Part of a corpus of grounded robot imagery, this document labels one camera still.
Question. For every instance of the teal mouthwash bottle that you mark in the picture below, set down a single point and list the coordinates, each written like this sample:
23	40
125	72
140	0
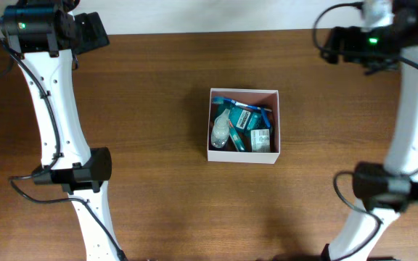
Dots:
243	120

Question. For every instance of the green white soap box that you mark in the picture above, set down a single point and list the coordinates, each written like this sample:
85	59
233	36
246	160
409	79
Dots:
260	140

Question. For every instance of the blue disposable razor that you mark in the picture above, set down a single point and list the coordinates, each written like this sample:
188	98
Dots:
265	118

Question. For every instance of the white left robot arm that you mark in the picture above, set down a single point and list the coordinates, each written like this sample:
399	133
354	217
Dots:
45	38

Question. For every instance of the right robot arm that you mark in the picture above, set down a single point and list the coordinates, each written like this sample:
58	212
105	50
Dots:
384	191

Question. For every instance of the clear spray bottle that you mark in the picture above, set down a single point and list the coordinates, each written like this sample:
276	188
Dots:
220	132

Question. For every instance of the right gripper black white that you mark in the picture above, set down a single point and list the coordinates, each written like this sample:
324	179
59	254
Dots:
334	44

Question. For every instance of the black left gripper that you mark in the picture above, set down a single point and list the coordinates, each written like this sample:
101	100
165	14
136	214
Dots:
91	30

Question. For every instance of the blue white toothbrush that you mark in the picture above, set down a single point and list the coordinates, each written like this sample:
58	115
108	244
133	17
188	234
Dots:
221	100

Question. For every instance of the green toothpaste tube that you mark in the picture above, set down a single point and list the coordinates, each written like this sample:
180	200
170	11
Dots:
236	139

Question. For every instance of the white cardboard box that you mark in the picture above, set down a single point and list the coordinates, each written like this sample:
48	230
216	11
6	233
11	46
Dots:
270	98

